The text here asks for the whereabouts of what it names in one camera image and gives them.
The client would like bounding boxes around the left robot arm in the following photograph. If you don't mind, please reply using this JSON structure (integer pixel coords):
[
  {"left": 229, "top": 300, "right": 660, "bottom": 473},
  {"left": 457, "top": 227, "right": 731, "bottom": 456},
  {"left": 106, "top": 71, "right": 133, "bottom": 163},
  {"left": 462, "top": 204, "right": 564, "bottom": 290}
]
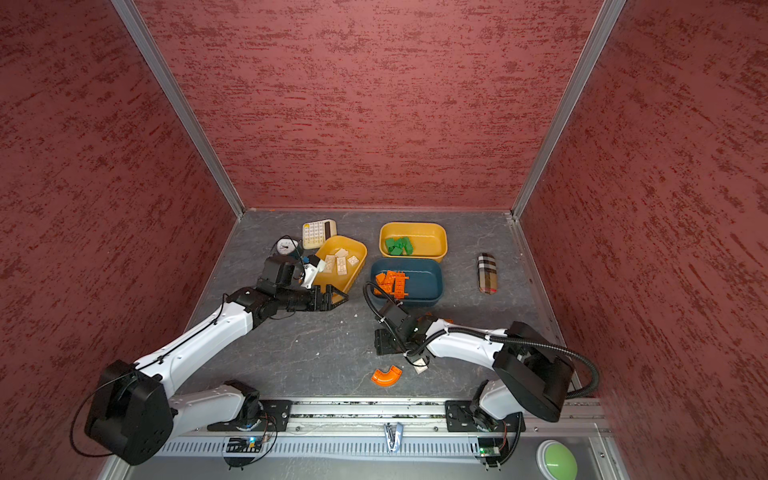
[{"left": 83, "top": 285, "right": 349, "bottom": 465}]

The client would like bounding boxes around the orange curved lego piece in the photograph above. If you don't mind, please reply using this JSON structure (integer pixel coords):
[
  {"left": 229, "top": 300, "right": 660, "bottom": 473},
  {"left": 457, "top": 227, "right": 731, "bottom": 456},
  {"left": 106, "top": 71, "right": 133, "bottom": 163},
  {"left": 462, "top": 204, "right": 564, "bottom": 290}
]
[{"left": 371, "top": 365, "right": 403, "bottom": 388}]

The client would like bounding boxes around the white 2x4 lego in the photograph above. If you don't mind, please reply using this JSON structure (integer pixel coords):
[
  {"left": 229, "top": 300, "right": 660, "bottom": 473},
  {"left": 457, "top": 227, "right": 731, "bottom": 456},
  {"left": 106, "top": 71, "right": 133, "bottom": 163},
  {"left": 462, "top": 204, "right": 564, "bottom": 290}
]
[
  {"left": 335, "top": 257, "right": 348, "bottom": 276},
  {"left": 323, "top": 255, "right": 336, "bottom": 273}
]

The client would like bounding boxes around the yellow tub left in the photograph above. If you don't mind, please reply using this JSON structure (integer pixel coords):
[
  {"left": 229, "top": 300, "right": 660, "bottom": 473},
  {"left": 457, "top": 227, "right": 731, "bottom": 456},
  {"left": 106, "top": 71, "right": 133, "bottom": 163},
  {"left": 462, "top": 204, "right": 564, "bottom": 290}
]
[{"left": 313, "top": 235, "right": 368, "bottom": 294}]

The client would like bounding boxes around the yellow tub right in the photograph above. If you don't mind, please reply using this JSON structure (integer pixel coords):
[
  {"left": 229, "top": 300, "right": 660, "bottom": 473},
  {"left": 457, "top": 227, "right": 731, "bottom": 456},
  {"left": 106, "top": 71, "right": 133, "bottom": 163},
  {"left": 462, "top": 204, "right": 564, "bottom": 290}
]
[{"left": 379, "top": 222, "right": 448, "bottom": 263}]

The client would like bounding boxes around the circuit board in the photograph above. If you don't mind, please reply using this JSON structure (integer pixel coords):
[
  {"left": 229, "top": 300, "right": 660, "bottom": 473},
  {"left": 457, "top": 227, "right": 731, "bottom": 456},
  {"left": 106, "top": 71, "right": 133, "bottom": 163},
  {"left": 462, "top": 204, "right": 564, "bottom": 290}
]
[
  {"left": 477, "top": 437, "right": 507, "bottom": 458},
  {"left": 225, "top": 437, "right": 262, "bottom": 454}
]

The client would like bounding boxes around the dark teal tub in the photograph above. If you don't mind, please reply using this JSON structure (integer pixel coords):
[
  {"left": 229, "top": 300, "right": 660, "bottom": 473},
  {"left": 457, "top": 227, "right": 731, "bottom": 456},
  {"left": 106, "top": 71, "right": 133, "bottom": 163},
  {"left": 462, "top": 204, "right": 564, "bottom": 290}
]
[{"left": 370, "top": 258, "right": 443, "bottom": 307}]

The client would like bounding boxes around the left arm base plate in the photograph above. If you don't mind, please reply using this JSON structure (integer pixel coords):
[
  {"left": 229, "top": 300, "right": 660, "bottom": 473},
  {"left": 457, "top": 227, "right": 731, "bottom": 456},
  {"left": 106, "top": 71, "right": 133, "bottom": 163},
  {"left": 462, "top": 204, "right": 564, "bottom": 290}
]
[{"left": 206, "top": 400, "right": 293, "bottom": 433}]

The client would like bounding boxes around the black corrugated cable hose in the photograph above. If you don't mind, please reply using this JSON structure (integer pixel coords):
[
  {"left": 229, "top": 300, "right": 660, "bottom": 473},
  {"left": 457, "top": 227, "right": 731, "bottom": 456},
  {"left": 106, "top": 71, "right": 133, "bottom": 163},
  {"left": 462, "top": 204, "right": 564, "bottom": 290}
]
[{"left": 362, "top": 281, "right": 601, "bottom": 400}]

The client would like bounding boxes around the plaid checkered pouch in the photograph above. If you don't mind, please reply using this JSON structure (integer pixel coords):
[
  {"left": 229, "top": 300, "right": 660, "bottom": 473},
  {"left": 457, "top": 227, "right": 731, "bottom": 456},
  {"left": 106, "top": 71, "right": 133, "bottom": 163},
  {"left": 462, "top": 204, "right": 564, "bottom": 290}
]
[{"left": 477, "top": 253, "right": 498, "bottom": 295}]

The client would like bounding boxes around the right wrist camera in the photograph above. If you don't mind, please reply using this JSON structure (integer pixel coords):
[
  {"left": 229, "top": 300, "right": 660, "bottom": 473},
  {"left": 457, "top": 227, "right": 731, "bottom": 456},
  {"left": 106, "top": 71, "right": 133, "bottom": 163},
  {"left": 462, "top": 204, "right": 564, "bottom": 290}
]
[{"left": 404, "top": 350, "right": 430, "bottom": 367}]

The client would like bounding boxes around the green push button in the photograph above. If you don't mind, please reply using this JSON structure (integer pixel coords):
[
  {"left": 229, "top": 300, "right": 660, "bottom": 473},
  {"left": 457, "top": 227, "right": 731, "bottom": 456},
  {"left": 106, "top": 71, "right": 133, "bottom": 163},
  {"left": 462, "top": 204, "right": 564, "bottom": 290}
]
[{"left": 536, "top": 440, "right": 578, "bottom": 480}]

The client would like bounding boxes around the right circuit board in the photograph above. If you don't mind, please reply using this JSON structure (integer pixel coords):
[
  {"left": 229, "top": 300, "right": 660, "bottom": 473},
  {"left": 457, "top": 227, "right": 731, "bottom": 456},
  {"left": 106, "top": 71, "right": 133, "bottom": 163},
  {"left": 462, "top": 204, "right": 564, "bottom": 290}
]
[{"left": 477, "top": 437, "right": 507, "bottom": 458}]

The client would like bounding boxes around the orange long lego chassis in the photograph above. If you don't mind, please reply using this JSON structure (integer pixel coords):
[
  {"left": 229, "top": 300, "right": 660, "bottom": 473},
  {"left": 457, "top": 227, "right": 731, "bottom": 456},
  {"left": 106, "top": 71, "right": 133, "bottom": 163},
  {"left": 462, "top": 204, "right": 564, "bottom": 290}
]
[{"left": 388, "top": 271, "right": 409, "bottom": 300}]

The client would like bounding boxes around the metal clip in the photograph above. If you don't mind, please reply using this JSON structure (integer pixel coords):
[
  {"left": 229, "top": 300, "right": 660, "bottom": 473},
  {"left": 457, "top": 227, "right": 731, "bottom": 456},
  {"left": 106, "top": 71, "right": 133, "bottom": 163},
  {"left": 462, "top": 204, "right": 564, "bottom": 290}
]
[{"left": 384, "top": 423, "right": 404, "bottom": 454}]

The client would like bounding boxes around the cream calculator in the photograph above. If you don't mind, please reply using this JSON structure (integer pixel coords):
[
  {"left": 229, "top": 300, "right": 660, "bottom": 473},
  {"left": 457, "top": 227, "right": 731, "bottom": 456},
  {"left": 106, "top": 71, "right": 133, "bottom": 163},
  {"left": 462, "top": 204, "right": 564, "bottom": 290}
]
[{"left": 302, "top": 219, "right": 337, "bottom": 250}]

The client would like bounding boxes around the left circuit board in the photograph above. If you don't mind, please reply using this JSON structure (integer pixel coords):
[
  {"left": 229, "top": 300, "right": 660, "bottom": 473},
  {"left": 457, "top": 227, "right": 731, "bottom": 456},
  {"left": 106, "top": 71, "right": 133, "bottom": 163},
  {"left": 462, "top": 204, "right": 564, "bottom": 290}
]
[{"left": 225, "top": 437, "right": 262, "bottom": 454}]

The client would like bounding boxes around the yellow tub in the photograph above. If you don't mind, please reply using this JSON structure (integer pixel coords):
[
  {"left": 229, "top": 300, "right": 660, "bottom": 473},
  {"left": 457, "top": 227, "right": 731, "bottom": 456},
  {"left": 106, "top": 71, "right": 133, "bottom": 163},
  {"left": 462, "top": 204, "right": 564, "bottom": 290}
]
[
  {"left": 379, "top": 222, "right": 448, "bottom": 263},
  {"left": 313, "top": 235, "right": 368, "bottom": 294}
]

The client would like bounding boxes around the small teal alarm clock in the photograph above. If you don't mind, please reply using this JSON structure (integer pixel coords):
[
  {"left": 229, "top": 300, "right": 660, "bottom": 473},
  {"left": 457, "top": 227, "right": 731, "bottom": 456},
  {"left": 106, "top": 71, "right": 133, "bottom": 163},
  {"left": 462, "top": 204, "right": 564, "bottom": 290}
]
[{"left": 274, "top": 236, "right": 301, "bottom": 258}]

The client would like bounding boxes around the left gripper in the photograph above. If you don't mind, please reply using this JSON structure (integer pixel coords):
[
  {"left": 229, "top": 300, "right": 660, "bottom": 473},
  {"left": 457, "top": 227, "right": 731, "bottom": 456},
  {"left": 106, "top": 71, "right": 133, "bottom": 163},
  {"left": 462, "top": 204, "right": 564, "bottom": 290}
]
[{"left": 277, "top": 285, "right": 348, "bottom": 313}]

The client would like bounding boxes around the orange 2x4 lego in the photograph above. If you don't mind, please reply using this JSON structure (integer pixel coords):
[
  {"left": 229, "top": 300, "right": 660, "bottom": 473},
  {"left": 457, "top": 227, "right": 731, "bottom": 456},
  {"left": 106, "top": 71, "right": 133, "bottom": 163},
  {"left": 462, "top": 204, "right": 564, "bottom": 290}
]
[{"left": 373, "top": 284, "right": 392, "bottom": 297}]

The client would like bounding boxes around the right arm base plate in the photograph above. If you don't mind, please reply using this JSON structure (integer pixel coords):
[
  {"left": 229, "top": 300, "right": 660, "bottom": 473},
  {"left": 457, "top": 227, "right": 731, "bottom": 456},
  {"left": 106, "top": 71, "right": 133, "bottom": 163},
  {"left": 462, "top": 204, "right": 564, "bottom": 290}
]
[{"left": 444, "top": 400, "right": 518, "bottom": 433}]

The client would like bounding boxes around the aluminium front rail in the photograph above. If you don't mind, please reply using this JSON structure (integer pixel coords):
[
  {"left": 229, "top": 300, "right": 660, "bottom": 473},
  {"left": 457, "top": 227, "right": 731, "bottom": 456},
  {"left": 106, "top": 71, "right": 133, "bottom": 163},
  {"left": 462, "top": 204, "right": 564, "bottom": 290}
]
[{"left": 122, "top": 395, "right": 607, "bottom": 436}]

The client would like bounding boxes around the green 2x4 lego plate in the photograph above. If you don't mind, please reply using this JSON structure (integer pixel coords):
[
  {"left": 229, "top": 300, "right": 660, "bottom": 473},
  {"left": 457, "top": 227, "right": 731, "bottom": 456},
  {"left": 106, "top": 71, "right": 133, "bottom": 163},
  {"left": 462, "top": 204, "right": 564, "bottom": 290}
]
[{"left": 402, "top": 237, "right": 414, "bottom": 255}]

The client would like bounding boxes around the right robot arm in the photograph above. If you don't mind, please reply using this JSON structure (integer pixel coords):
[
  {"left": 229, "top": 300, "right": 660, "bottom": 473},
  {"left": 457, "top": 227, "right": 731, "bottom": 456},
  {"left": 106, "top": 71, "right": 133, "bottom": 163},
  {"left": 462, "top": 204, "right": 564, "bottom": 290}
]
[{"left": 374, "top": 315, "right": 575, "bottom": 423}]

